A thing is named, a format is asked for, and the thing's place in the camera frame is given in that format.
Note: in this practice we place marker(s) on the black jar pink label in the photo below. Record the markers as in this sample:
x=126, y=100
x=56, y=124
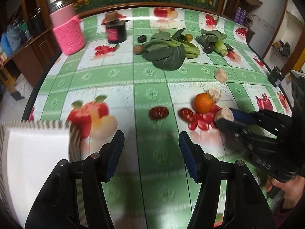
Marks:
x=115, y=27

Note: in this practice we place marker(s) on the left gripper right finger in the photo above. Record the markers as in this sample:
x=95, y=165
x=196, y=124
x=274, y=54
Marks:
x=208, y=171

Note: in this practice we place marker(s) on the dark plum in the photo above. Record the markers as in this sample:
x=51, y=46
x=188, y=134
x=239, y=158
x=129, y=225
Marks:
x=142, y=39

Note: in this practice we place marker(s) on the brown kiwi fruit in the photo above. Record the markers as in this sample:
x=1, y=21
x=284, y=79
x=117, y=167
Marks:
x=138, y=49

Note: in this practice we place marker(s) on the black device table edge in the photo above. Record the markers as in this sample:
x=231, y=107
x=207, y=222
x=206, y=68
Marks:
x=275, y=77

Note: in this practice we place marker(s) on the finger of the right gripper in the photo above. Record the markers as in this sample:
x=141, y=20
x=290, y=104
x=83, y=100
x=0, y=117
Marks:
x=240, y=132
x=247, y=116

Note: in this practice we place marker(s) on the green bok choy left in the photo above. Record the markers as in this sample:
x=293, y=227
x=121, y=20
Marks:
x=168, y=52

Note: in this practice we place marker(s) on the green bok choy right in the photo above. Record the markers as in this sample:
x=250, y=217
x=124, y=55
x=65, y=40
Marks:
x=216, y=39

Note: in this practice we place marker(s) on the white tray striped rim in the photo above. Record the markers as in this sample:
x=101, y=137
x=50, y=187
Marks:
x=29, y=152

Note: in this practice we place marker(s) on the green bok choy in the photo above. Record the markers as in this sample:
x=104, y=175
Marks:
x=168, y=52
x=216, y=39

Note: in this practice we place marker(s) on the wooden cabinet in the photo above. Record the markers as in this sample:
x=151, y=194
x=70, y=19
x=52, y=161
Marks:
x=31, y=59

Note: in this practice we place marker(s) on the orange tangerine with stem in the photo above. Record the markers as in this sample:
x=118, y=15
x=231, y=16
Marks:
x=203, y=103

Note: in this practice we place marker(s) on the red date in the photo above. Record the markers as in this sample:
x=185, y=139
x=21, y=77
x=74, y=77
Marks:
x=187, y=115
x=158, y=113

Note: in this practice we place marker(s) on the person's right hand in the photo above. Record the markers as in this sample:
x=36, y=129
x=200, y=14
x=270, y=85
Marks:
x=293, y=190

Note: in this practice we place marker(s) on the pink knit covered jar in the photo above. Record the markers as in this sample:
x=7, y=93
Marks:
x=66, y=26

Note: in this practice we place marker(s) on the green grape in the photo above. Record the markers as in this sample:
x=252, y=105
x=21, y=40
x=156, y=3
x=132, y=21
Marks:
x=189, y=37

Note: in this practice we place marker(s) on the purple bottles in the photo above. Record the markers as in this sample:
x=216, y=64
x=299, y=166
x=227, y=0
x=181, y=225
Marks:
x=240, y=16

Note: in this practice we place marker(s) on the blue thermos jug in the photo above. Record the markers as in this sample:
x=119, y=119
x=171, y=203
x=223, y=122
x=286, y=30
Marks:
x=6, y=46

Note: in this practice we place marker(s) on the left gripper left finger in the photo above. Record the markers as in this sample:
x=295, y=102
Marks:
x=97, y=168

